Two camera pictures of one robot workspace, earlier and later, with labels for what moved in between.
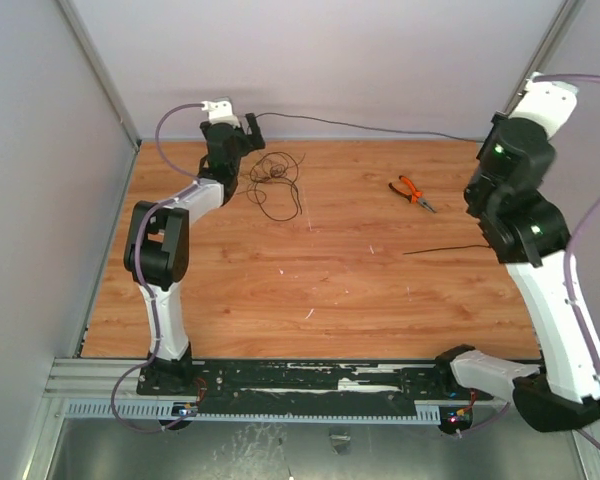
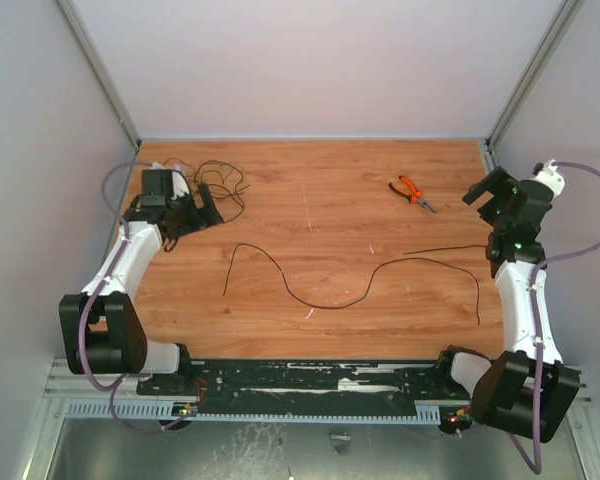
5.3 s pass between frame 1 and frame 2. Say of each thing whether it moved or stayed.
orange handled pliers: stayed
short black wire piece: stayed
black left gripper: moved
